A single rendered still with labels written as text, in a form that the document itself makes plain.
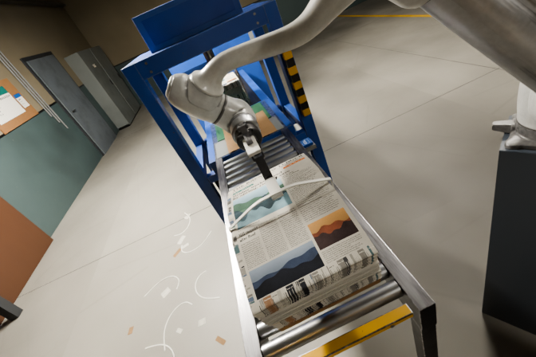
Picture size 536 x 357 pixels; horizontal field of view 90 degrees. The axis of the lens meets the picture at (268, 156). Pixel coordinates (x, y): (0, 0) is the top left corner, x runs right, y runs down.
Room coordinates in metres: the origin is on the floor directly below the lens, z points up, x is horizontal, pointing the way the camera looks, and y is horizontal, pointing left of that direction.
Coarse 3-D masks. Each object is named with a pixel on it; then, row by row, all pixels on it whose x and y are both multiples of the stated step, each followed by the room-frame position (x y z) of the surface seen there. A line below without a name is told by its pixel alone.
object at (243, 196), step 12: (300, 156) 0.72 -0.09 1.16; (276, 168) 0.72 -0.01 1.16; (288, 168) 0.67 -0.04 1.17; (300, 168) 0.64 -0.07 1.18; (312, 168) 0.60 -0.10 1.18; (252, 180) 0.72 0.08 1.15; (264, 180) 0.68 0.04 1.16; (288, 180) 0.60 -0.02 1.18; (300, 180) 0.58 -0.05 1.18; (240, 192) 0.68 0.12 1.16; (252, 192) 0.64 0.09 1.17; (264, 192) 0.60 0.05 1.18; (228, 204) 0.64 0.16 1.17; (240, 204) 0.60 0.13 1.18; (228, 216) 0.57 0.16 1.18
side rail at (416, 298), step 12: (288, 132) 1.58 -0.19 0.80; (300, 144) 1.38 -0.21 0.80; (348, 204) 0.79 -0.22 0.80; (360, 216) 0.71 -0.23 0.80; (372, 240) 0.59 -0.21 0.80; (384, 252) 0.53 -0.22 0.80; (384, 264) 0.49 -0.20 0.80; (396, 264) 0.48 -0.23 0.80; (396, 276) 0.45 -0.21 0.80; (408, 276) 0.43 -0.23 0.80; (408, 288) 0.40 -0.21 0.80; (420, 288) 0.39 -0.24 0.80; (408, 300) 0.38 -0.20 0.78; (420, 300) 0.36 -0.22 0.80; (432, 300) 0.35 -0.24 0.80; (420, 312) 0.34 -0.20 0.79; (432, 312) 0.34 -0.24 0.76; (420, 324) 0.34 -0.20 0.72; (432, 324) 0.34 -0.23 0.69
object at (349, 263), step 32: (288, 224) 0.46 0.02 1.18; (320, 224) 0.42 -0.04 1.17; (352, 224) 0.39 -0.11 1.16; (256, 256) 0.42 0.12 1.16; (288, 256) 0.39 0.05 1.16; (320, 256) 0.36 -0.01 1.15; (352, 256) 0.33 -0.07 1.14; (256, 288) 0.36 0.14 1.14; (288, 288) 0.33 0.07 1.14; (320, 288) 0.33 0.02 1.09; (352, 288) 0.35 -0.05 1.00; (288, 320) 0.35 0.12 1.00
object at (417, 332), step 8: (416, 328) 0.36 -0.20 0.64; (432, 328) 0.34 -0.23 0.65; (416, 336) 0.37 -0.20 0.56; (424, 336) 0.34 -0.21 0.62; (432, 336) 0.34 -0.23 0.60; (416, 344) 0.38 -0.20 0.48; (424, 344) 0.34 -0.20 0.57; (432, 344) 0.34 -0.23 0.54; (416, 352) 0.39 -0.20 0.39; (424, 352) 0.34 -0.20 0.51; (432, 352) 0.34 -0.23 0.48
